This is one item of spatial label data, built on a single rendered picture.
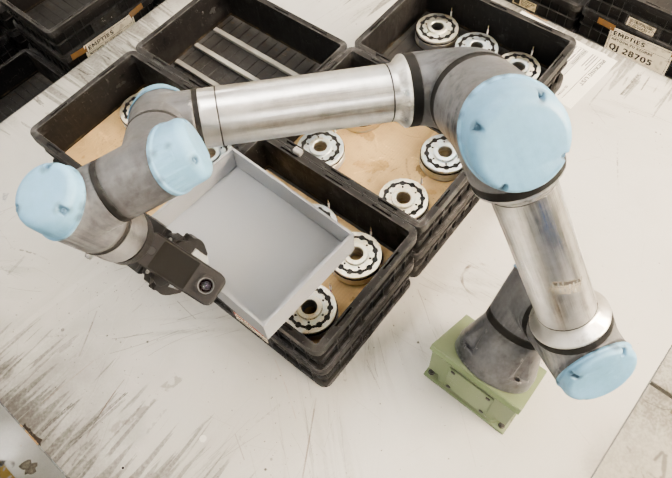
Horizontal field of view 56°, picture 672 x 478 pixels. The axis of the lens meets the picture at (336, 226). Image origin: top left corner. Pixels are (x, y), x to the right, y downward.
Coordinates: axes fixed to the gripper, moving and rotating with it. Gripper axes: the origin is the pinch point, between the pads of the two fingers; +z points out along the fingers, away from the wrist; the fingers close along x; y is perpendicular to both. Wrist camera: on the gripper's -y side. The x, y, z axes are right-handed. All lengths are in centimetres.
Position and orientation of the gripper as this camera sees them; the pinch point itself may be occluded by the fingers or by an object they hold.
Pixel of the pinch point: (202, 277)
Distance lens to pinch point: 98.1
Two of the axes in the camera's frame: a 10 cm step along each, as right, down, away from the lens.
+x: -5.6, 8.2, -1.2
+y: -8.0, -4.9, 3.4
